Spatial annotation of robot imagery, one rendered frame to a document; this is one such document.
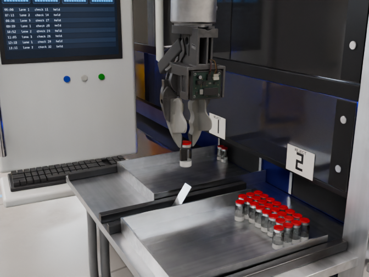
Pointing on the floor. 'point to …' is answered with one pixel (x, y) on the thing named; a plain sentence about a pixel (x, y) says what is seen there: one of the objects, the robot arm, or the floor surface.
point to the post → (359, 181)
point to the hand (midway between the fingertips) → (184, 138)
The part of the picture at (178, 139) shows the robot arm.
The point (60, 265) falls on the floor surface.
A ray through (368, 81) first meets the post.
